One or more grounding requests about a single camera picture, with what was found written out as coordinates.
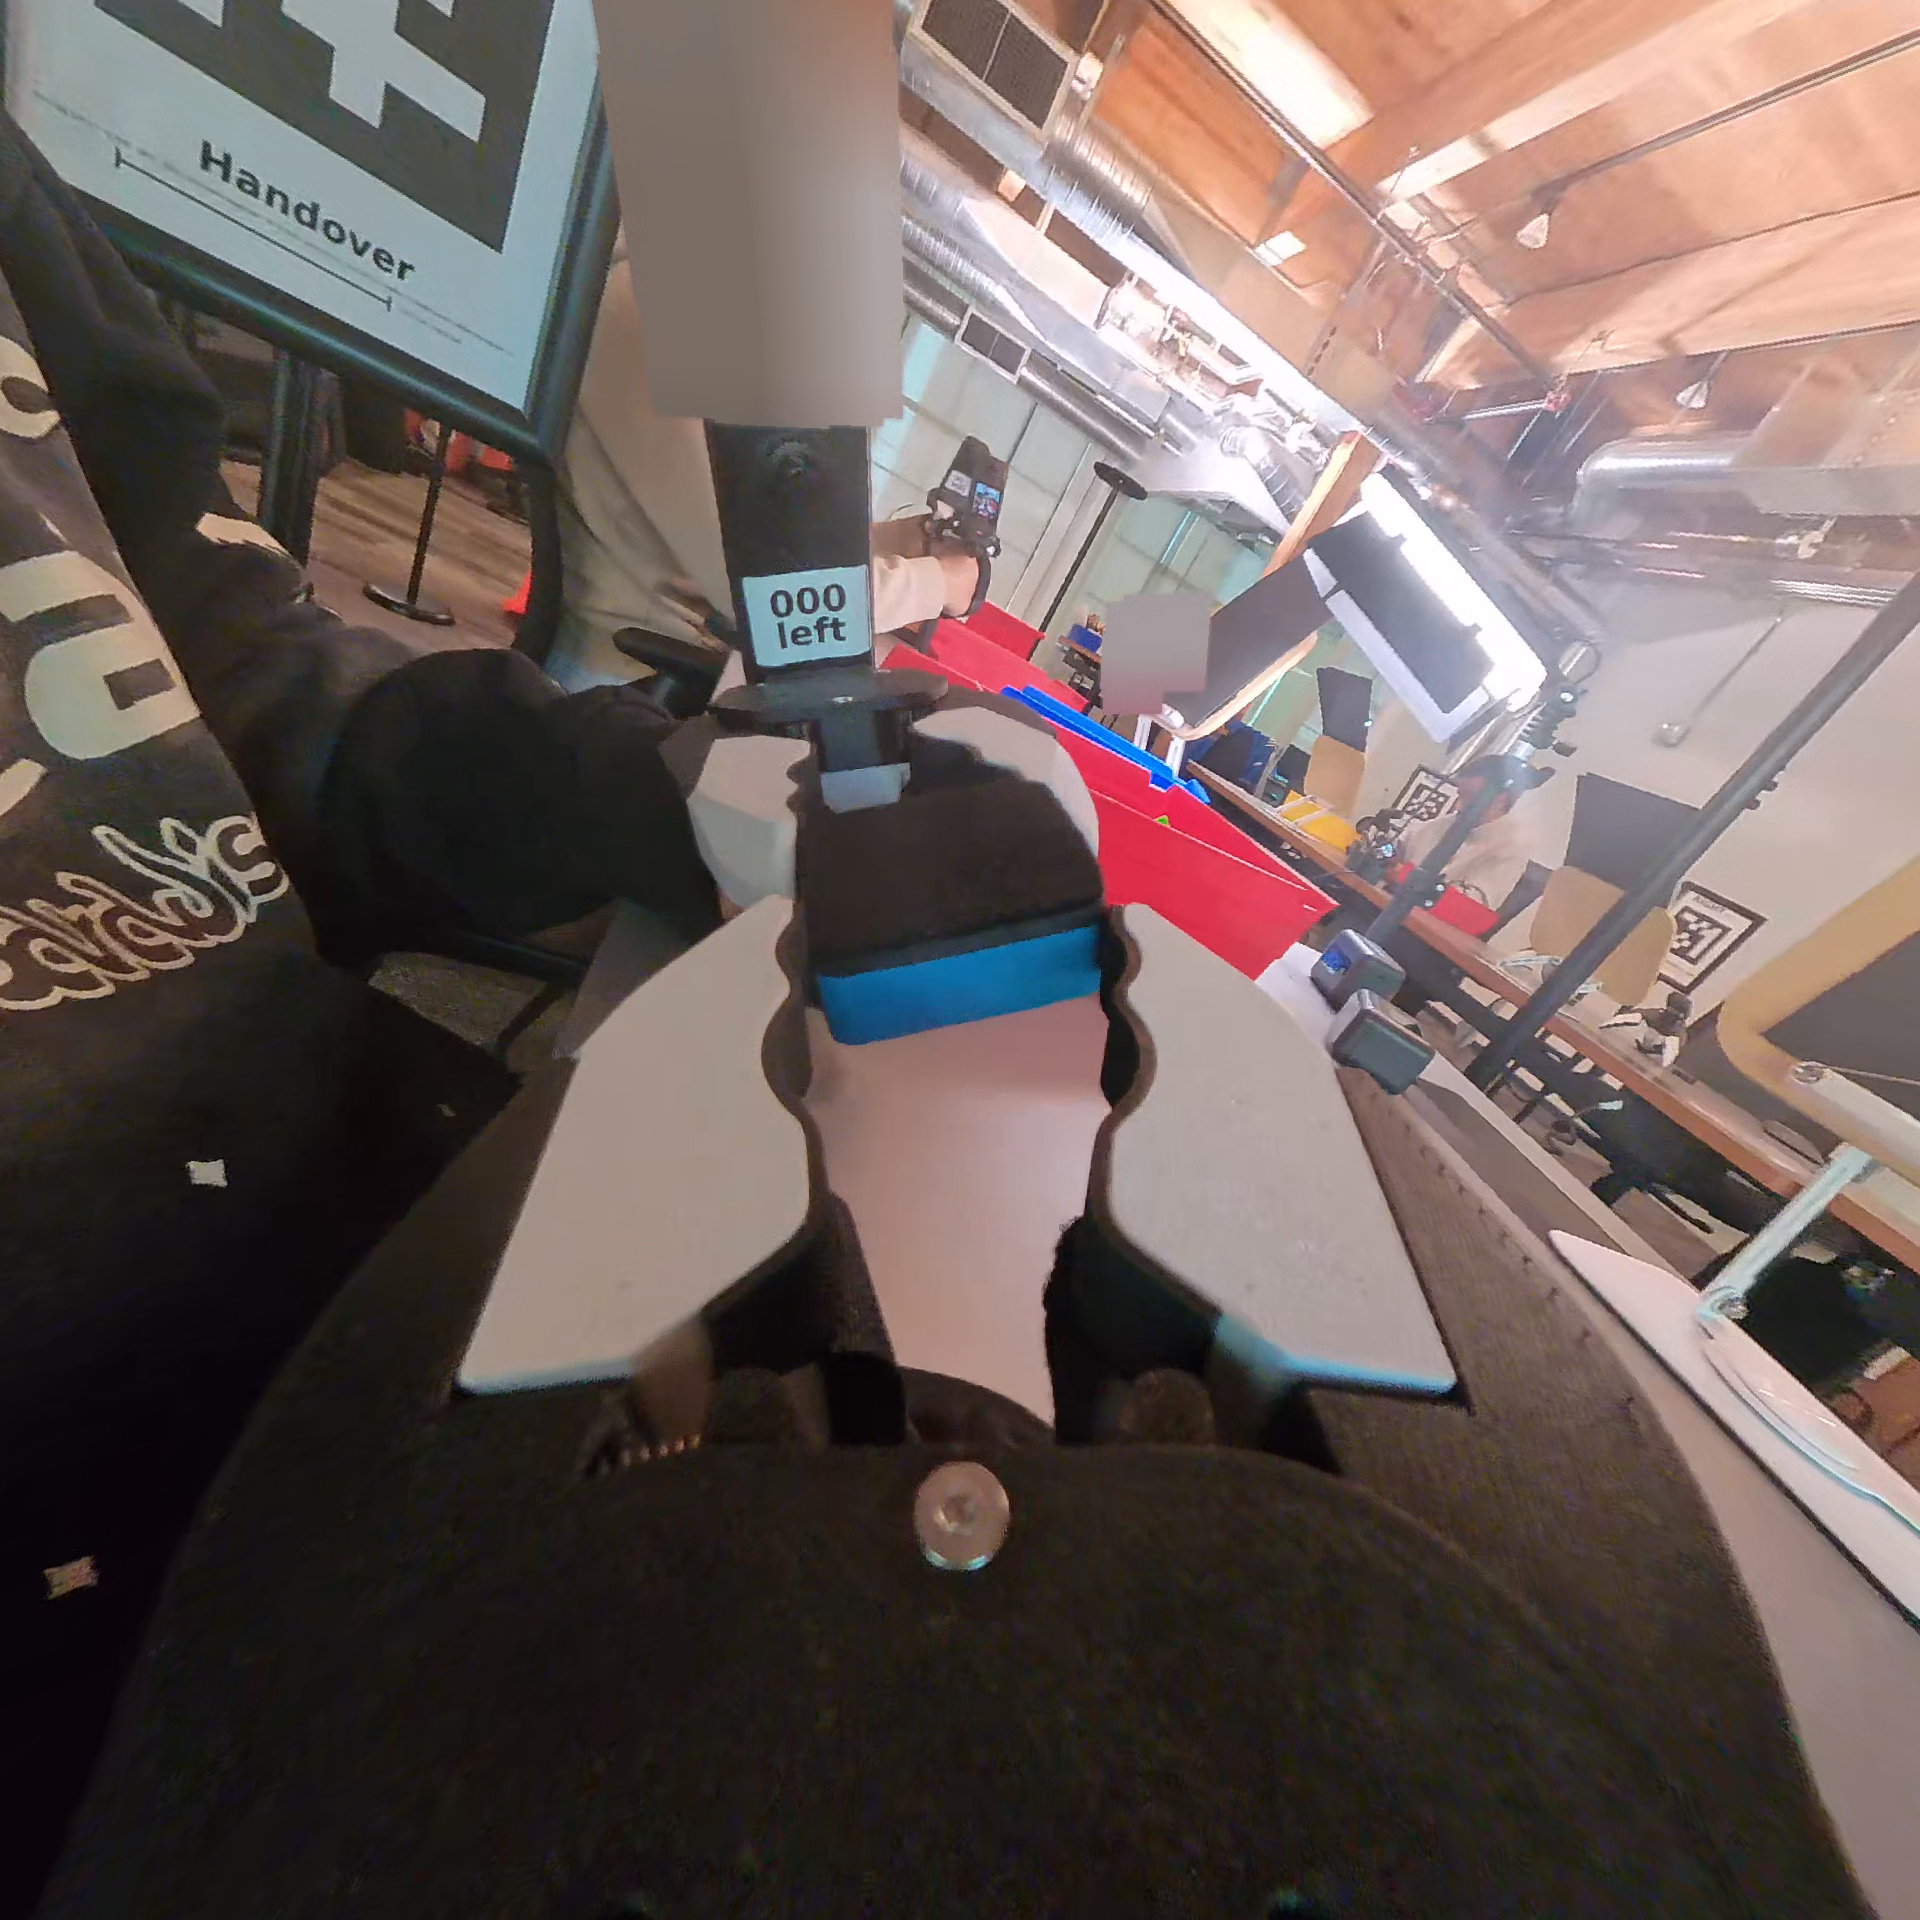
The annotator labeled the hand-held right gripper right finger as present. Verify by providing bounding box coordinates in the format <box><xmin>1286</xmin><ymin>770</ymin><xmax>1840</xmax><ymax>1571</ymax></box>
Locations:
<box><xmin>1089</xmin><ymin>900</ymin><xmax>1462</xmax><ymax>1399</ymax></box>

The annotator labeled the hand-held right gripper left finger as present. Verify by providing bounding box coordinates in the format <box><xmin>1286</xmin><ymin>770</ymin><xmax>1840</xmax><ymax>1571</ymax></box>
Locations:
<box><xmin>453</xmin><ymin>894</ymin><xmax>830</xmax><ymax>1399</ymax></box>

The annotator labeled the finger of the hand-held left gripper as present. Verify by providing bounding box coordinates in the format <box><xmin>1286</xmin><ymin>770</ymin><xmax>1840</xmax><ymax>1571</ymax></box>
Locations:
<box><xmin>682</xmin><ymin>716</ymin><xmax>819</xmax><ymax>908</ymax></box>
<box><xmin>911</xmin><ymin>697</ymin><xmax>1106</xmax><ymax>900</ymax></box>

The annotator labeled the black light stand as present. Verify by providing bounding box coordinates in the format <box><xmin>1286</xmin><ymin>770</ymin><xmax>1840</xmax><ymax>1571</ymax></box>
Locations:
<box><xmin>1465</xmin><ymin>571</ymin><xmax>1920</xmax><ymax>1088</ymax></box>

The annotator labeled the blue plastic bin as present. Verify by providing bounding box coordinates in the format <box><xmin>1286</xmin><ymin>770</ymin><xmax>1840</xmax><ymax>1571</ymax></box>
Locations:
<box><xmin>1003</xmin><ymin>683</ymin><xmax>1180</xmax><ymax>794</ymax></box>

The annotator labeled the red plastic bin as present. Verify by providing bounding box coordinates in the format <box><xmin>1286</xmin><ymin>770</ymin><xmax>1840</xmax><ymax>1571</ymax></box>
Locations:
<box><xmin>1089</xmin><ymin>787</ymin><xmax>1340</xmax><ymax>978</ymax></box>

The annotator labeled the small red bin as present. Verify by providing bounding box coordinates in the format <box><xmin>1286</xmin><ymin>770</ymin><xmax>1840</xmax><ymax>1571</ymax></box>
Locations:
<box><xmin>881</xmin><ymin>607</ymin><xmax>1053</xmax><ymax>697</ymax></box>

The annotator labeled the blue black eraser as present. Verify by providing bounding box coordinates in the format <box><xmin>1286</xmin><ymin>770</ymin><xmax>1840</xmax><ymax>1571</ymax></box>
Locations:
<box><xmin>793</xmin><ymin>744</ymin><xmax>1114</xmax><ymax>1047</ymax></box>

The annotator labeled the bright light panel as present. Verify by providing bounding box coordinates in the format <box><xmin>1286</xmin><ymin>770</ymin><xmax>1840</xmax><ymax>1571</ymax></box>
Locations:
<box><xmin>1304</xmin><ymin>472</ymin><xmax>1553</xmax><ymax>729</ymax></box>

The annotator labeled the printed marker sign board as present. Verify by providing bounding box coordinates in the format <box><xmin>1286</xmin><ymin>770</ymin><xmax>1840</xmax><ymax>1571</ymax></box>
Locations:
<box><xmin>0</xmin><ymin>0</ymin><xmax>620</xmax><ymax>457</ymax></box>

